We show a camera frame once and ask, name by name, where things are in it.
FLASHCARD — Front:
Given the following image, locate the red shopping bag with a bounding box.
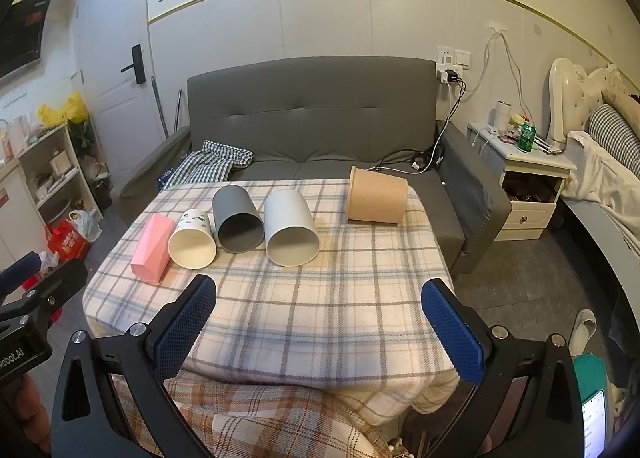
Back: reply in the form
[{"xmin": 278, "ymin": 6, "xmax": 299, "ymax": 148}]
[{"xmin": 46, "ymin": 219, "xmax": 90, "ymax": 263}]

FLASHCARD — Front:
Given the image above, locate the cream bed headboard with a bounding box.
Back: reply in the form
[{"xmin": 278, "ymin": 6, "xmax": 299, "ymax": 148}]
[{"xmin": 547, "ymin": 58, "xmax": 630, "ymax": 150}]

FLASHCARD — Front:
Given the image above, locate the yellow plastic bag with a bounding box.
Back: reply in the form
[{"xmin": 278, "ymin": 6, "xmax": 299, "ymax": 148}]
[{"xmin": 37, "ymin": 92, "xmax": 89, "ymax": 129}]

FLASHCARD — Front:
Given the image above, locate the white cable on wall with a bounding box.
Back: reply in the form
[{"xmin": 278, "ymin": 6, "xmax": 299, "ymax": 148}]
[{"xmin": 466, "ymin": 23, "xmax": 534, "ymax": 159}]

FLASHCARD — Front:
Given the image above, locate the white wall power socket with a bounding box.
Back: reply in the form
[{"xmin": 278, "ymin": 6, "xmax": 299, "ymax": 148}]
[{"xmin": 435, "ymin": 46, "xmax": 472, "ymax": 84}]

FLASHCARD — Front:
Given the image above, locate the light grey plastic cup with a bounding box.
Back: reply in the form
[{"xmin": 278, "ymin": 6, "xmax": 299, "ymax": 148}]
[{"xmin": 264, "ymin": 189, "xmax": 320, "ymax": 267}]

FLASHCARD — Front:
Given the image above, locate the white shelf unit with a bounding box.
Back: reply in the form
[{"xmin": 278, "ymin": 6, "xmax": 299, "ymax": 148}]
[{"xmin": 17, "ymin": 124, "xmax": 103, "ymax": 226}]

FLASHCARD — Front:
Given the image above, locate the white tumbler cup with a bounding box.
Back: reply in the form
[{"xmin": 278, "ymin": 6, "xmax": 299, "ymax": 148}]
[{"xmin": 494, "ymin": 100, "xmax": 512, "ymax": 132}]

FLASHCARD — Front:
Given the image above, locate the white slipper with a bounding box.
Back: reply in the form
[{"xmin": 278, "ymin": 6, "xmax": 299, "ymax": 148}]
[{"xmin": 568, "ymin": 308, "xmax": 598, "ymax": 357}]

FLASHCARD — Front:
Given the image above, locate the pink tissue box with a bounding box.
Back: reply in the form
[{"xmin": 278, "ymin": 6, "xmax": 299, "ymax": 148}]
[{"xmin": 130, "ymin": 213, "xmax": 176, "ymax": 285}]

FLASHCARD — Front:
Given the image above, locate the white door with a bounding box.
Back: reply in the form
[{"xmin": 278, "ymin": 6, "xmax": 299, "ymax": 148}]
[{"xmin": 74, "ymin": 0, "xmax": 166, "ymax": 187}]

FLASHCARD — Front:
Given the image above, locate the brown kraft paper bowl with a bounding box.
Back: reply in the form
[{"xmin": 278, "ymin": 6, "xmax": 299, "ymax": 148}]
[{"xmin": 346, "ymin": 166, "xmax": 409, "ymax": 225}]

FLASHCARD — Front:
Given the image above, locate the dark grey plastic cup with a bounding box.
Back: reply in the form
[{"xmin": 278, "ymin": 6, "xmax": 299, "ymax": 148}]
[{"xmin": 212, "ymin": 185, "xmax": 264, "ymax": 254}]

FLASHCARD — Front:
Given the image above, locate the black door handle lock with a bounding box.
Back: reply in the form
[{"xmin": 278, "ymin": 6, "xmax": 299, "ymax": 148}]
[{"xmin": 120, "ymin": 44, "xmax": 146, "ymax": 85}]

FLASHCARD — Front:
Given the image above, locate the white bed blanket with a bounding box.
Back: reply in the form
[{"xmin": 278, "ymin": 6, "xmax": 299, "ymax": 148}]
[{"xmin": 562, "ymin": 131, "xmax": 639, "ymax": 244}]

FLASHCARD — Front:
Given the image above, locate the green soda can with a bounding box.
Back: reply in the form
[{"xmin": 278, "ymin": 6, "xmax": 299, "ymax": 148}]
[{"xmin": 518, "ymin": 122, "xmax": 536, "ymax": 153}]

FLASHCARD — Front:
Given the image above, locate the plaid table cloth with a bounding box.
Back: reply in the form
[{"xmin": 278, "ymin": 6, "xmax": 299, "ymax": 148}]
[{"xmin": 81, "ymin": 178, "xmax": 461, "ymax": 429}]

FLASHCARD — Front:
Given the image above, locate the black wall television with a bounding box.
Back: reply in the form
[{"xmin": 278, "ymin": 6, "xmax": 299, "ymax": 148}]
[{"xmin": 0, "ymin": 0, "xmax": 51, "ymax": 80}]

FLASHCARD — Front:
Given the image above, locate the black charger cable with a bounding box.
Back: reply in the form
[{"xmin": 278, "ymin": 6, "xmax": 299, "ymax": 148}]
[{"xmin": 369, "ymin": 71, "xmax": 469, "ymax": 175}]

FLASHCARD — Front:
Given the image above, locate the smartphone with lit screen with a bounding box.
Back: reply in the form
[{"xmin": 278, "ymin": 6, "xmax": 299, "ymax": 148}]
[{"xmin": 582, "ymin": 390, "xmax": 606, "ymax": 458}]

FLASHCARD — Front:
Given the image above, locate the white printed paper cup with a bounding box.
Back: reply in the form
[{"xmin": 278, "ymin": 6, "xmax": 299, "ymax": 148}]
[{"xmin": 167, "ymin": 209, "xmax": 217, "ymax": 270}]

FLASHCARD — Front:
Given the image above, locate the white plastic bag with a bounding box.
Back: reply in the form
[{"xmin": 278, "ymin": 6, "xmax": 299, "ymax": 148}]
[{"xmin": 68, "ymin": 210, "xmax": 102, "ymax": 243}]

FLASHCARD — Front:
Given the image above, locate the checked grey pillow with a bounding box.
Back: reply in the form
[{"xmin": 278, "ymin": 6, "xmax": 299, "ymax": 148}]
[{"xmin": 587, "ymin": 104, "xmax": 640, "ymax": 176}]

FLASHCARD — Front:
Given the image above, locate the green checked cloth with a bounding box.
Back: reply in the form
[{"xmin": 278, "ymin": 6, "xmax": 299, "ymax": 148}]
[{"xmin": 156, "ymin": 139, "xmax": 254, "ymax": 190}]

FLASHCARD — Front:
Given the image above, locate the grey fabric sofa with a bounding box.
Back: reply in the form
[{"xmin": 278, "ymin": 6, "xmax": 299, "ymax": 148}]
[{"xmin": 116, "ymin": 56, "xmax": 512, "ymax": 274}]

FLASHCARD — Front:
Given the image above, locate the white bedside cabinet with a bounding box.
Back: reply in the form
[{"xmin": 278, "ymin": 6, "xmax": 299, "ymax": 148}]
[{"xmin": 466, "ymin": 122, "xmax": 576, "ymax": 241}]

